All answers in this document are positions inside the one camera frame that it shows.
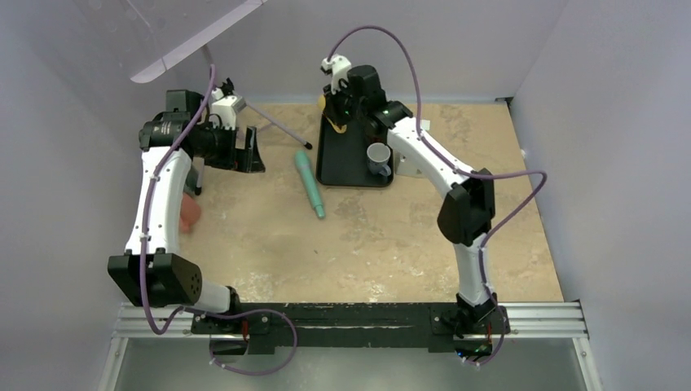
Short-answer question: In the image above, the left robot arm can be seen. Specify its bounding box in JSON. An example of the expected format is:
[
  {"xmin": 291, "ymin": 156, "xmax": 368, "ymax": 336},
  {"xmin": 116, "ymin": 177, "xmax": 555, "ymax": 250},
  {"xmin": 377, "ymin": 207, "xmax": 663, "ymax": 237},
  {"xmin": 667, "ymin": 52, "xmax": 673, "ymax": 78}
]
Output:
[{"xmin": 108, "ymin": 88, "xmax": 265, "ymax": 333}]

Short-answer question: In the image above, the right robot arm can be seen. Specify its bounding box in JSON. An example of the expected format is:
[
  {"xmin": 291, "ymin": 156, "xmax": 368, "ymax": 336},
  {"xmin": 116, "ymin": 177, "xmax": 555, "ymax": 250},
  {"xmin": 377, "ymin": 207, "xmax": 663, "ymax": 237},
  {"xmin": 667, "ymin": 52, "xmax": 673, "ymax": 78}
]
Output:
[{"xmin": 320, "ymin": 56, "xmax": 496, "ymax": 332}]

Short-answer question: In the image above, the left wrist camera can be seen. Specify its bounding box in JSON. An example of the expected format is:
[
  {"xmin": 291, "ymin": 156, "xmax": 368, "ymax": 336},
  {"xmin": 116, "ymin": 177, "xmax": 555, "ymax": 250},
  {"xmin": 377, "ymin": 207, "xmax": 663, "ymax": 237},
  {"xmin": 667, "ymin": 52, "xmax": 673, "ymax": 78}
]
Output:
[{"xmin": 210, "ymin": 87, "xmax": 246, "ymax": 130}]

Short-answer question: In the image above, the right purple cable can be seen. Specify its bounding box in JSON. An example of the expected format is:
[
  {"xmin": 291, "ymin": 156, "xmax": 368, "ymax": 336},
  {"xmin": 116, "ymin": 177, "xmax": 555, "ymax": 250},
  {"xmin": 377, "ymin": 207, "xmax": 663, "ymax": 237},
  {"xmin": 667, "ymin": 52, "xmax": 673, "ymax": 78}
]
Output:
[{"xmin": 325, "ymin": 25, "xmax": 548, "ymax": 367}]

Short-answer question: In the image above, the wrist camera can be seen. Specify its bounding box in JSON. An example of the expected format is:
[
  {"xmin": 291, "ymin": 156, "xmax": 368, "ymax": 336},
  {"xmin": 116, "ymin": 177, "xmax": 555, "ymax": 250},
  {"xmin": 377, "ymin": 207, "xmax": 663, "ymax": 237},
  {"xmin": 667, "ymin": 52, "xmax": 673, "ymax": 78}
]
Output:
[
  {"xmin": 320, "ymin": 55, "xmax": 352, "ymax": 94},
  {"xmin": 210, "ymin": 87, "xmax": 246, "ymax": 130}
]

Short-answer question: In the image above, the pink cup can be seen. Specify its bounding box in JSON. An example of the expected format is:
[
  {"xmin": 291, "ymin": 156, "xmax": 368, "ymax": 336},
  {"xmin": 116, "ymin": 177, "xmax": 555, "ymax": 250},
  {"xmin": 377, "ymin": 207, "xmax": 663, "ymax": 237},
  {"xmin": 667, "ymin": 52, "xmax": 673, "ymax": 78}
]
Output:
[{"xmin": 178, "ymin": 193, "xmax": 201, "ymax": 233}]

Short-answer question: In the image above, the tripod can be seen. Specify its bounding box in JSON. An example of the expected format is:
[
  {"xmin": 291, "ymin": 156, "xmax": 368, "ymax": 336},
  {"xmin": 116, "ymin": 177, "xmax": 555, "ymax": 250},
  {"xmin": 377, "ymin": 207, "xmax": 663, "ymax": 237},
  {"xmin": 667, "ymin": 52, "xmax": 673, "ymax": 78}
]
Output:
[{"xmin": 194, "ymin": 77, "xmax": 313, "ymax": 196}]

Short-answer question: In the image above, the teal cylinder toy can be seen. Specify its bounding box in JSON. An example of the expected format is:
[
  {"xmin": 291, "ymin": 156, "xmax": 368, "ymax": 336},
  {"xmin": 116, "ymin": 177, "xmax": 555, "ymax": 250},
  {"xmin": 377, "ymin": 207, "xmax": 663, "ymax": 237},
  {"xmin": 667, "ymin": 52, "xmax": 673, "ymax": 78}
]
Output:
[{"xmin": 294, "ymin": 150, "xmax": 326, "ymax": 219}]

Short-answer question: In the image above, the blue patterned mug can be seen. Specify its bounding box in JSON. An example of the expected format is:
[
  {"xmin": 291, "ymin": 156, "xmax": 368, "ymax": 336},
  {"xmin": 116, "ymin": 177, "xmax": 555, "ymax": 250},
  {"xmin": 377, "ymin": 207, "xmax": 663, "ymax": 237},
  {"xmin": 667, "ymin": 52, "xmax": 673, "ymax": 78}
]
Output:
[{"xmin": 366, "ymin": 143, "xmax": 392, "ymax": 177}]

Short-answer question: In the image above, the aluminium rail frame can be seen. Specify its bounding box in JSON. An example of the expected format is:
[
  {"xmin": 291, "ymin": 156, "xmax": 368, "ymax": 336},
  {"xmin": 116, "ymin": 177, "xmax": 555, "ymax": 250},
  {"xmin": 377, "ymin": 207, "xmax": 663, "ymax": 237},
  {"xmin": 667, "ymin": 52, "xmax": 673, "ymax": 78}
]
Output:
[{"xmin": 98, "ymin": 302, "xmax": 601, "ymax": 390}]

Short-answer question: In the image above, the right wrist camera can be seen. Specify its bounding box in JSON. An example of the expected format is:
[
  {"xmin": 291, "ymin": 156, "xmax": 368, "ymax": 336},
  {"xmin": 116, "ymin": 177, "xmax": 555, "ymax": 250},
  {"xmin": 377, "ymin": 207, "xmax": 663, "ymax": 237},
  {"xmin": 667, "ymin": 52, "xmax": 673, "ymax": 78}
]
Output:
[{"xmin": 320, "ymin": 55, "xmax": 352, "ymax": 94}]

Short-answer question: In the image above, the purple cable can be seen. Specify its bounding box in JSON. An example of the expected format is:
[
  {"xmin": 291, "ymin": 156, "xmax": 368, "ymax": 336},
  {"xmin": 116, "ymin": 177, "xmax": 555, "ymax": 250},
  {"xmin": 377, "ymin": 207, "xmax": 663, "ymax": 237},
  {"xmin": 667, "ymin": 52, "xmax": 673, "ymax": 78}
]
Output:
[
  {"xmin": 325, "ymin": 25, "xmax": 548, "ymax": 367},
  {"xmin": 139, "ymin": 64, "xmax": 217, "ymax": 336}
]

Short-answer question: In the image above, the black tray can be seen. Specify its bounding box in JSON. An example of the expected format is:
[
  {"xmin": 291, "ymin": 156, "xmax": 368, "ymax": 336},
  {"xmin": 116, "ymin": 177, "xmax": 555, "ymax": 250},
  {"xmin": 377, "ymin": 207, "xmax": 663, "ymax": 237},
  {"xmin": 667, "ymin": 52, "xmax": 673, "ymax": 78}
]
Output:
[{"xmin": 315, "ymin": 116, "xmax": 394, "ymax": 188}]

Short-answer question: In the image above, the yellow mug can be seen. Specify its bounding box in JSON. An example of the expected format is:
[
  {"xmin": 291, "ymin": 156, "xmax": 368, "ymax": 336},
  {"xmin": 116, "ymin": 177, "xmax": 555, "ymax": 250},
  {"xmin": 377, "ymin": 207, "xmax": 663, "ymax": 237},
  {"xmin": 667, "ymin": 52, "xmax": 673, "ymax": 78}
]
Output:
[{"xmin": 317, "ymin": 94, "xmax": 348, "ymax": 134}]

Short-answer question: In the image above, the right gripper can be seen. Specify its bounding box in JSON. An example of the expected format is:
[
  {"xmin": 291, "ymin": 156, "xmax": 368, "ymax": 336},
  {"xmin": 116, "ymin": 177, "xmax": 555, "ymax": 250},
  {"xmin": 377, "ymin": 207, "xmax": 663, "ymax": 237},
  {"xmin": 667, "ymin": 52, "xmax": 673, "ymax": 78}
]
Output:
[{"xmin": 323, "ymin": 78, "xmax": 365, "ymax": 127}]

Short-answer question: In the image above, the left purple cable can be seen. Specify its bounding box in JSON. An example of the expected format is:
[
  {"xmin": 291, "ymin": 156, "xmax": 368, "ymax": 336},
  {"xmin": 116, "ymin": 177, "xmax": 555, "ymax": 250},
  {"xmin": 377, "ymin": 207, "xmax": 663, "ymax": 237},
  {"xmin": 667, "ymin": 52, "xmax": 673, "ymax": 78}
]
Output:
[{"xmin": 139, "ymin": 64, "xmax": 217, "ymax": 336}]

